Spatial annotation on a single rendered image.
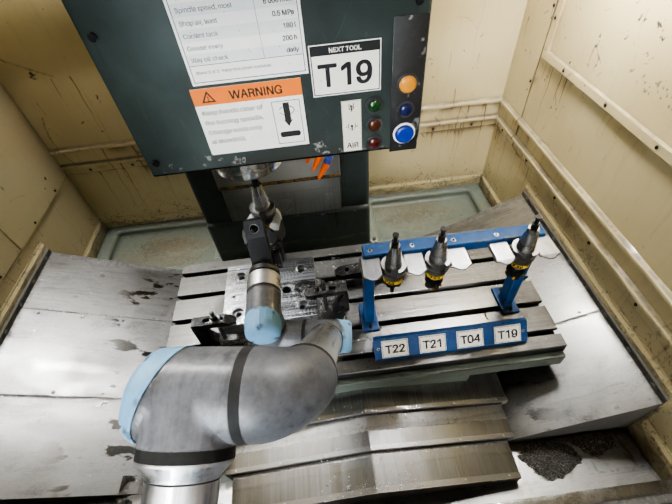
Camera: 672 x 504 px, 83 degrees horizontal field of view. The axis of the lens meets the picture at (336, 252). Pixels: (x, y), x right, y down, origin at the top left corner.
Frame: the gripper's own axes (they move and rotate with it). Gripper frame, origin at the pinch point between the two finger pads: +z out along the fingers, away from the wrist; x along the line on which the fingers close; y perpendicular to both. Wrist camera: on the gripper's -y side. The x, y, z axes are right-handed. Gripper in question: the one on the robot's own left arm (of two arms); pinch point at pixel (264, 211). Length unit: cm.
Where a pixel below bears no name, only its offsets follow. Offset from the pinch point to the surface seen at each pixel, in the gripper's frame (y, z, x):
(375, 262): 8.3, -14.7, 26.6
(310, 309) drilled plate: 31.0, -11.2, 7.8
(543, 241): 8, -15, 70
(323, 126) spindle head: -34.5, -21.4, 16.8
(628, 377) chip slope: 46, -38, 97
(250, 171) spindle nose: -19.0, -8.9, 1.2
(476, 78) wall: 11, 81, 87
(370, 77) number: -41, -21, 24
